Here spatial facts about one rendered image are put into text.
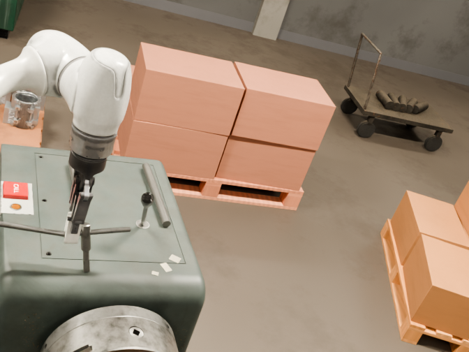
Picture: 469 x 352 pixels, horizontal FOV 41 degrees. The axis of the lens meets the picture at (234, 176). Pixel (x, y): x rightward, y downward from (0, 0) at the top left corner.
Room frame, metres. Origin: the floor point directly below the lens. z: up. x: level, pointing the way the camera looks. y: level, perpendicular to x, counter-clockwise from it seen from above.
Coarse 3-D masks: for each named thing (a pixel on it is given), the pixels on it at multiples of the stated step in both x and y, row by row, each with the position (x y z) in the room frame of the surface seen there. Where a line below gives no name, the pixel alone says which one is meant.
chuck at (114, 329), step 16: (112, 320) 1.01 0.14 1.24; (128, 320) 1.02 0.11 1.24; (144, 320) 1.04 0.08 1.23; (64, 336) 0.97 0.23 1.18; (80, 336) 0.96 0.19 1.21; (96, 336) 0.96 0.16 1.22; (112, 336) 0.96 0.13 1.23; (128, 336) 0.97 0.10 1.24; (144, 336) 0.99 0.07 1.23; (160, 336) 1.03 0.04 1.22
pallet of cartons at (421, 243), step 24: (408, 192) 3.90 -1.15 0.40; (408, 216) 3.68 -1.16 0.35; (432, 216) 3.68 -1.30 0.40; (456, 216) 3.80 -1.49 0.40; (384, 240) 3.83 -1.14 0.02; (408, 240) 3.50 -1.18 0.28; (432, 240) 3.36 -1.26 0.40; (456, 240) 3.47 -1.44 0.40; (408, 264) 3.33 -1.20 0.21; (432, 264) 3.10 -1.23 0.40; (456, 264) 3.19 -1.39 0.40; (408, 288) 3.14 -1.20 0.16; (432, 288) 2.89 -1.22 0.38; (456, 288) 2.94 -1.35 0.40; (408, 312) 2.96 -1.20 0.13; (432, 312) 2.89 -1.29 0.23; (456, 312) 2.90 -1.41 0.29; (408, 336) 2.86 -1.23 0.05; (432, 336) 2.87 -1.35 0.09; (456, 336) 2.90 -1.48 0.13
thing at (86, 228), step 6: (84, 222) 1.13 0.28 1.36; (84, 228) 1.11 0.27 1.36; (90, 228) 1.12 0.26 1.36; (84, 234) 1.10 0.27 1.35; (84, 240) 1.10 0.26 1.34; (90, 240) 1.11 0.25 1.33; (84, 246) 1.10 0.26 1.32; (90, 246) 1.11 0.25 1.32; (84, 252) 1.10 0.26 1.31; (84, 258) 1.10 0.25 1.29; (84, 264) 1.09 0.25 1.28; (84, 270) 1.09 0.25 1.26
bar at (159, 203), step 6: (144, 168) 1.58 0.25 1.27; (150, 168) 1.59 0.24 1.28; (150, 174) 1.56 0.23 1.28; (150, 180) 1.53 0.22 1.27; (150, 186) 1.51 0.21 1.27; (156, 186) 1.51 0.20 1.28; (156, 192) 1.48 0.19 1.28; (156, 198) 1.45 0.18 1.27; (156, 204) 1.43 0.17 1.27; (162, 204) 1.43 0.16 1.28; (162, 210) 1.40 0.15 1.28; (162, 216) 1.38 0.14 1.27; (162, 222) 1.37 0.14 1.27; (168, 222) 1.37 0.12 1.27
